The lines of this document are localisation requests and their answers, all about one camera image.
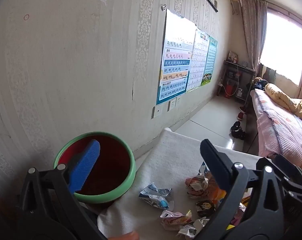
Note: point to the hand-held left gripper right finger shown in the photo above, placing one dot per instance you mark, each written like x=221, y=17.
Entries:
x=217, y=166

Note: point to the small white container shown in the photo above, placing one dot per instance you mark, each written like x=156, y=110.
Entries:
x=239, y=93

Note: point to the metal shelf rack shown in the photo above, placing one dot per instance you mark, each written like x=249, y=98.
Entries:
x=238, y=66

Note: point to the blue letter wall poster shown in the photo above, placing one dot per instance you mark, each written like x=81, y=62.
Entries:
x=174, y=67

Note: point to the large white wall socket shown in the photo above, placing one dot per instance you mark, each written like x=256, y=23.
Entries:
x=171, y=105

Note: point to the metal wall hook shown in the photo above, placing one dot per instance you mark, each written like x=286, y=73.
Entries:
x=163, y=7

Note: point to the beige box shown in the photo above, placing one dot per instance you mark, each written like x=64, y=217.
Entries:
x=232, y=56

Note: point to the blue white crumpled wrapper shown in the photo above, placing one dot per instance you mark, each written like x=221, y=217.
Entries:
x=154, y=195

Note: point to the white table cloth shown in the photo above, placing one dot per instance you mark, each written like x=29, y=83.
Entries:
x=171, y=160

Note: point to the small white wall socket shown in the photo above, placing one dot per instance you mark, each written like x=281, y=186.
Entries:
x=178, y=101

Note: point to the yellow pillow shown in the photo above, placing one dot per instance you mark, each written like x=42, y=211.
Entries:
x=281, y=95

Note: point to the teal chart wall poster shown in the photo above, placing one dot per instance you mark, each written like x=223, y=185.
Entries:
x=209, y=60

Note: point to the red box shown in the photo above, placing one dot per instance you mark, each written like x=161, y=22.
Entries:
x=229, y=91

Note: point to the bed with pink sheet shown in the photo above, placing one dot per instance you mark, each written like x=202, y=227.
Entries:
x=278, y=130

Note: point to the dark blue clothes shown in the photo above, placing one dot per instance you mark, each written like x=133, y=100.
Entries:
x=260, y=83

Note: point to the pink drink carton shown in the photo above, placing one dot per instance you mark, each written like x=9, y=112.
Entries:
x=172, y=220

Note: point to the silver crumpled wrapper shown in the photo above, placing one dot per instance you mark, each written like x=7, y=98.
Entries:
x=191, y=230

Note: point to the red shoe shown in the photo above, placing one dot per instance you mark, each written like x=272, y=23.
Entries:
x=241, y=116
x=242, y=108

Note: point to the orange wrapper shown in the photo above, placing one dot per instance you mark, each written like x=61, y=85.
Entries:
x=219, y=195

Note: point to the red bin with green rim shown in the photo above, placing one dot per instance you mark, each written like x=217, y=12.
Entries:
x=116, y=165

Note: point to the dark crumpled wrapper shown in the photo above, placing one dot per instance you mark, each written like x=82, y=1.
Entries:
x=205, y=207

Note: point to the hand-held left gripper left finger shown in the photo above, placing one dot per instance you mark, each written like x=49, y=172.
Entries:
x=84, y=166

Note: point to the black wall bar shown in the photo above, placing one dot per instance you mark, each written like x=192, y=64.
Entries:
x=208, y=0

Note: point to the red white crumpled wrapper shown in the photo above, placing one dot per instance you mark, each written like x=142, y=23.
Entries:
x=196, y=185

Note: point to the grid chart wall poster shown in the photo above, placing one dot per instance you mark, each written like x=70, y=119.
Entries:
x=198, y=62

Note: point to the bright window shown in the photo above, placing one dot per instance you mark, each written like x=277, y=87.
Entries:
x=283, y=42

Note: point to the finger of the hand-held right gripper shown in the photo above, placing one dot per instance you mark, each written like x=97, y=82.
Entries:
x=288, y=170
x=297, y=193

